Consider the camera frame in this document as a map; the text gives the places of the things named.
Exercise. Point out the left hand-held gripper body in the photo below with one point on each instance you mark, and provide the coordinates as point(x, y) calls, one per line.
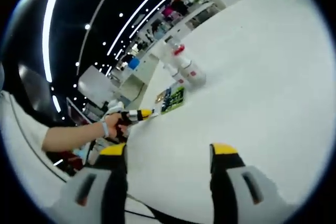
point(115, 107)

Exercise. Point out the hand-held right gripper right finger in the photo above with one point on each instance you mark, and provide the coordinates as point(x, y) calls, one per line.
point(225, 182)

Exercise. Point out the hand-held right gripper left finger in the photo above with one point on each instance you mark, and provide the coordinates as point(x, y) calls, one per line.
point(78, 197)

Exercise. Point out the gold foil snack packet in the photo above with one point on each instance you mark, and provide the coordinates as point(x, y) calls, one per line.
point(161, 96)

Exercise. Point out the green and black packet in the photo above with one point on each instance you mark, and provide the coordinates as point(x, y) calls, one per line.
point(174, 100)

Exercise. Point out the tall white skincare tube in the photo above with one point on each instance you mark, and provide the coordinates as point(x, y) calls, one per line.
point(169, 56)

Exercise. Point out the red collar skincare bottle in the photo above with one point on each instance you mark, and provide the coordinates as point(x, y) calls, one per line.
point(179, 50)

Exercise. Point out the person's left hand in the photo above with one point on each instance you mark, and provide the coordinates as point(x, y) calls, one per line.
point(115, 127)

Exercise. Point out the blue box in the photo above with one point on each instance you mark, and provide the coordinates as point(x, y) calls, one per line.
point(134, 64)

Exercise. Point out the long ceiling light strip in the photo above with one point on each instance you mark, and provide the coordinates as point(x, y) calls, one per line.
point(47, 37)

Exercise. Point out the pink banner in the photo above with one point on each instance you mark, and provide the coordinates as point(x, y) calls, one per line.
point(169, 12)

